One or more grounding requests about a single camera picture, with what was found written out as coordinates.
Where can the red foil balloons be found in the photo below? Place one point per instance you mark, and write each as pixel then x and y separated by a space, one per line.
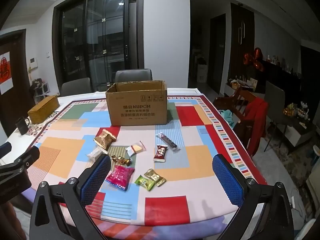
pixel 255 58

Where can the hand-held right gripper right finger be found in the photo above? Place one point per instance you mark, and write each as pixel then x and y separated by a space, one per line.
pixel 228 180

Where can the dark sideboard with ornaments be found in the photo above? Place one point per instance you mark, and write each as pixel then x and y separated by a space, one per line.
pixel 287 80

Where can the white low cabinet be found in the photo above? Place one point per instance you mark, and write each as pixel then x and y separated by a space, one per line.
pixel 240 87

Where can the dark interior door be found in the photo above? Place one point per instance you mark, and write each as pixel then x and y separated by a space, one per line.
pixel 217 55

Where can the pink snack packet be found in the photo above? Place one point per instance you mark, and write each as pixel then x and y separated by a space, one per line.
pixel 120 177

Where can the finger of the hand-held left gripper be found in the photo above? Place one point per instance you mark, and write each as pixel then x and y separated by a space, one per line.
pixel 5 149
pixel 25 160

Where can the dark red snack packet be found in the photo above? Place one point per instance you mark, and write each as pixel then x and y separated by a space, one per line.
pixel 160 153

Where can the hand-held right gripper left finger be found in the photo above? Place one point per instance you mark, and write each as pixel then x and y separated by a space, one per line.
pixel 96 180

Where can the gold foil candy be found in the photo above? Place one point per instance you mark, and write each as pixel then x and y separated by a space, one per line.
pixel 120 159

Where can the woven rattan lidded basket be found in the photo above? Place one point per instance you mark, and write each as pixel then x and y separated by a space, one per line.
pixel 42 110

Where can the long dark snack bar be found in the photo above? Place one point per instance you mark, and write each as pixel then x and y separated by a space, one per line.
pixel 167 141

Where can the teal cloth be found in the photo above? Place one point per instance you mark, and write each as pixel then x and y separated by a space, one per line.
pixel 227 117

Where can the coffee table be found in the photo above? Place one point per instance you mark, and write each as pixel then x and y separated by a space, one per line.
pixel 297 130

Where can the low grey dining chair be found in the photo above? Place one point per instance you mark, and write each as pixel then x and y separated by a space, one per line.
pixel 75 86

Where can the clear packet with yellow biscuit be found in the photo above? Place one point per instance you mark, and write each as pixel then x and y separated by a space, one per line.
pixel 136 148

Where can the red garment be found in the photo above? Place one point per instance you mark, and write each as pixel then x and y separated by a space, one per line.
pixel 258 120

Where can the white shelf with plush toys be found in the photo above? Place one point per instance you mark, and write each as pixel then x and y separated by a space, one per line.
pixel 41 92

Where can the dark wooden door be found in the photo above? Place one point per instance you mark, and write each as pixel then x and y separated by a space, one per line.
pixel 20 80

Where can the wooden chair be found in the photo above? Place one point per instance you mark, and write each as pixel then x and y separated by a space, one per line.
pixel 240 105

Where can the tall grey dining chair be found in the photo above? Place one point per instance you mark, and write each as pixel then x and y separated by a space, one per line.
pixel 133 75

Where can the small gold snack packet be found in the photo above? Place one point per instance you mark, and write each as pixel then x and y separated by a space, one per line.
pixel 155 177

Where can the green snack packet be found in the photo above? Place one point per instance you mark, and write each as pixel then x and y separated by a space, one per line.
pixel 144 183

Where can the red and white wall poster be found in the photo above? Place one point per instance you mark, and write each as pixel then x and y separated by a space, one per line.
pixel 5 72

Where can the person's left forearm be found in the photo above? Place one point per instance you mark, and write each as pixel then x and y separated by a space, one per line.
pixel 8 221

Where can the glass sliding door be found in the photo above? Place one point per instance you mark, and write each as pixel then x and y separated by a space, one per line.
pixel 100 42

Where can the black mug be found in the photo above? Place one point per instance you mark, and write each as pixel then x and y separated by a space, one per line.
pixel 22 126

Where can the brown cardboard box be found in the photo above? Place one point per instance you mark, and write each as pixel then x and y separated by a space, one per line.
pixel 137 110

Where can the colourful geometric tablecloth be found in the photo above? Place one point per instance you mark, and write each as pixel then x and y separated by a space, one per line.
pixel 70 150

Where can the white snack packet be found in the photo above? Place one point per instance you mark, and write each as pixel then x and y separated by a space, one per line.
pixel 94 153

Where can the white intercom panel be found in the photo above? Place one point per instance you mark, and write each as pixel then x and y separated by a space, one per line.
pixel 33 62

